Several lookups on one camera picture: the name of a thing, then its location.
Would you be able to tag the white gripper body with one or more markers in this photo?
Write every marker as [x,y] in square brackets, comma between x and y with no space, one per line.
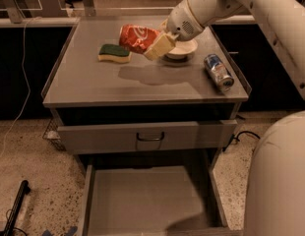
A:
[180,22]

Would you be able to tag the black drawer handle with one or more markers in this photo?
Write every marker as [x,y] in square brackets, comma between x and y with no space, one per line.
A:
[150,137]

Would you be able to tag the grey top drawer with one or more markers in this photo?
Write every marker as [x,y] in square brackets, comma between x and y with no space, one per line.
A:
[112,138]

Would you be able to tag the grey open middle drawer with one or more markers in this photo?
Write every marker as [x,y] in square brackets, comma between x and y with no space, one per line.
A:
[177,200]

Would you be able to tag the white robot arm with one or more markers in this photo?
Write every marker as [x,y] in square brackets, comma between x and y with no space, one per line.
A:
[275,196]

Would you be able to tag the blue silver soda can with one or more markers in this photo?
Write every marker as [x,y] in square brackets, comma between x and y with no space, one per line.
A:
[218,72]

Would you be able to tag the white bowl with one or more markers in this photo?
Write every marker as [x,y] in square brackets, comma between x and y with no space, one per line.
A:
[183,49]

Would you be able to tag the grey metal drawer cabinet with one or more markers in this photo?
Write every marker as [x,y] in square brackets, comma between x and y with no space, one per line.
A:
[84,91]

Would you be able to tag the wire basket behind cabinet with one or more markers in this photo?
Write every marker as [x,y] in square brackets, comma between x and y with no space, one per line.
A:
[51,135]

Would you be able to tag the red coke can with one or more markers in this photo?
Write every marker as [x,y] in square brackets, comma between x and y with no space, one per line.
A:
[137,38]

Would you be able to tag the black bar on floor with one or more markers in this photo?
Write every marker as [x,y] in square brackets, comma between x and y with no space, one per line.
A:
[12,218]

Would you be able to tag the green yellow sponge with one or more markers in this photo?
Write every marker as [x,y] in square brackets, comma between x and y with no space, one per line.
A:
[114,53]

